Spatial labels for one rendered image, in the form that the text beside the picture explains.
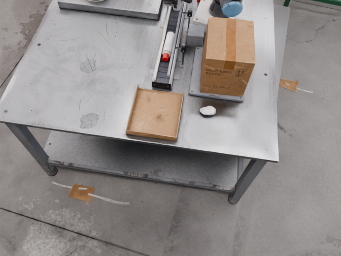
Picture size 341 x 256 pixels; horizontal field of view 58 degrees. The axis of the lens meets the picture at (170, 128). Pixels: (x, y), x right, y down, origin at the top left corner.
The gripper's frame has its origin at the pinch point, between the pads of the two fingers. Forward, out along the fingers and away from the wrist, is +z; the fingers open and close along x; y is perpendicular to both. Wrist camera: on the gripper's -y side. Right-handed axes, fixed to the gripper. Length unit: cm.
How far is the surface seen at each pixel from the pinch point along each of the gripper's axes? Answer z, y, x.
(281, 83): 95, -98, 21
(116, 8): 3.4, 39.0, 5.2
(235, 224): 28, -61, 138
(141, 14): 5.2, 22.3, 6.7
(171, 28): -2.8, 1.3, 15.8
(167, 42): -16.0, 0.9, 28.5
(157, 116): -30, -1, 72
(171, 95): -22, -6, 59
